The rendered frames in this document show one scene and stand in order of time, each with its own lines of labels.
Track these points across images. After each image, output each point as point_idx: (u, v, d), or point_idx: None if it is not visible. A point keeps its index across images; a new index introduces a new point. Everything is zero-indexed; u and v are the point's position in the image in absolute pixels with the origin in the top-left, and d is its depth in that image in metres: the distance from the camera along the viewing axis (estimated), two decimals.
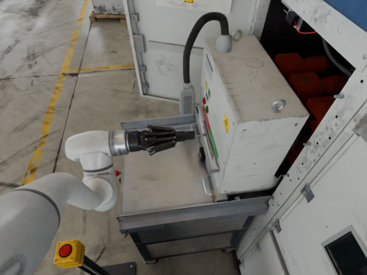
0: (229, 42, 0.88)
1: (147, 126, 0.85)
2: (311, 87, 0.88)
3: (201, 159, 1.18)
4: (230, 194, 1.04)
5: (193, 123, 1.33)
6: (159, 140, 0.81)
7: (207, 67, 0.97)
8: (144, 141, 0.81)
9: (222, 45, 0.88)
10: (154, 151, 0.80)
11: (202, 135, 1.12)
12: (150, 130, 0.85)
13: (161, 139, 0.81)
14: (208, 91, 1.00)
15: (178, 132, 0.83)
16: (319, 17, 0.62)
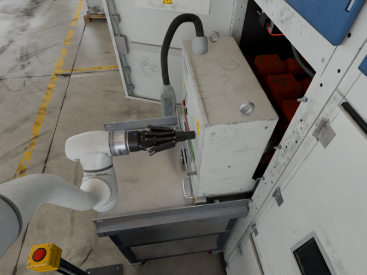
0: (205, 43, 0.87)
1: (147, 126, 0.85)
2: (286, 89, 0.87)
3: (182, 161, 1.17)
4: (209, 197, 1.03)
5: (177, 125, 1.32)
6: (159, 140, 0.81)
7: (184, 69, 0.96)
8: (144, 141, 0.81)
9: (197, 46, 0.87)
10: (154, 151, 0.80)
11: None
12: (150, 130, 0.85)
13: (161, 139, 0.81)
14: (186, 93, 0.99)
15: (178, 132, 0.83)
16: (285, 19, 0.61)
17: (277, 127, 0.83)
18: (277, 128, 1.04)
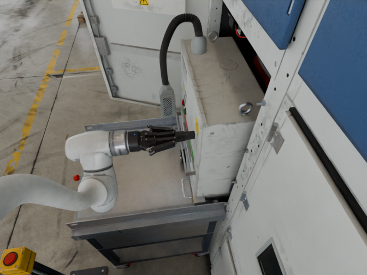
0: (203, 43, 0.87)
1: (147, 126, 0.85)
2: None
3: (182, 161, 1.17)
4: (208, 197, 1.03)
5: (176, 125, 1.32)
6: (159, 140, 0.81)
7: (183, 69, 0.96)
8: (144, 141, 0.81)
9: (196, 46, 0.87)
10: (154, 151, 0.80)
11: None
12: (150, 130, 0.85)
13: (161, 139, 0.81)
14: (185, 93, 0.99)
15: (178, 132, 0.83)
16: (246, 21, 0.60)
17: None
18: None
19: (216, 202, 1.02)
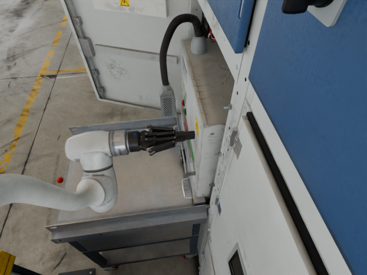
0: (203, 44, 0.87)
1: (147, 126, 0.85)
2: None
3: (182, 161, 1.17)
4: (208, 197, 1.03)
5: (176, 125, 1.32)
6: (159, 140, 0.81)
7: (183, 70, 0.96)
8: (144, 141, 0.81)
9: (196, 47, 0.87)
10: (154, 151, 0.80)
11: None
12: (150, 130, 0.85)
13: (161, 139, 0.81)
14: (185, 93, 0.99)
15: (178, 132, 0.83)
16: (215, 23, 0.59)
17: None
18: None
19: None
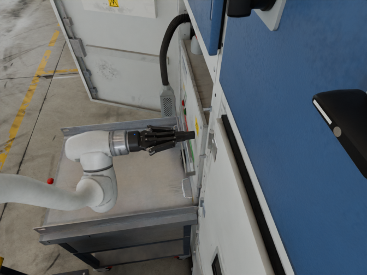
0: None
1: (147, 126, 0.85)
2: None
3: (182, 161, 1.17)
4: None
5: (176, 125, 1.32)
6: (159, 140, 0.81)
7: (183, 70, 0.96)
8: (144, 141, 0.81)
9: (196, 47, 0.87)
10: (154, 151, 0.80)
11: None
12: (150, 130, 0.85)
13: (161, 139, 0.81)
14: (185, 93, 0.99)
15: (178, 132, 0.83)
16: (197, 24, 0.59)
17: None
18: None
19: None
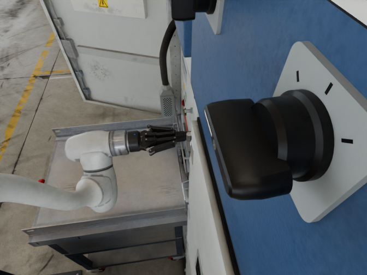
0: None
1: (147, 126, 0.85)
2: None
3: (182, 161, 1.17)
4: None
5: (176, 123, 1.33)
6: (159, 140, 0.81)
7: (183, 70, 0.96)
8: (144, 141, 0.81)
9: None
10: (154, 151, 0.80)
11: None
12: (150, 130, 0.85)
13: (161, 139, 0.81)
14: (185, 93, 0.99)
15: (178, 132, 0.83)
16: None
17: None
18: None
19: None
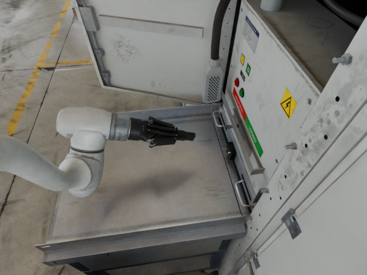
0: None
1: (149, 118, 0.82)
2: None
3: (230, 157, 0.94)
4: None
5: (215, 111, 1.11)
6: (161, 134, 0.79)
7: (246, 35, 0.73)
8: (146, 132, 0.77)
9: None
10: (154, 144, 0.77)
11: None
12: (151, 122, 0.82)
13: (164, 133, 0.79)
14: (246, 67, 0.76)
15: (180, 130, 0.83)
16: None
17: None
18: None
19: None
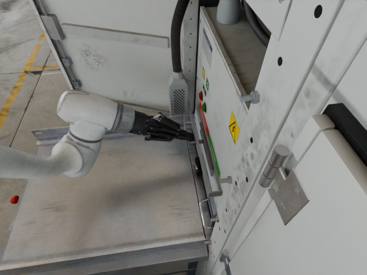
0: (237, 7, 0.60)
1: (158, 118, 0.74)
2: None
3: (197, 173, 0.90)
4: None
5: (187, 123, 1.06)
6: (159, 135, 0.80)
7: (204, 48, 0.69)
8: (146, 131, 0.78)
9: (226, 12, 0.60)
10: (149, 137, 0.82)
11: (199, 142, 0.84)
12: (159, 120, 0.76)
13: (162, 135, 0.80)
14: (206, 82, 0.72)
15: (181, 136, 0.82)
16: None
17: None
18: None
19: None
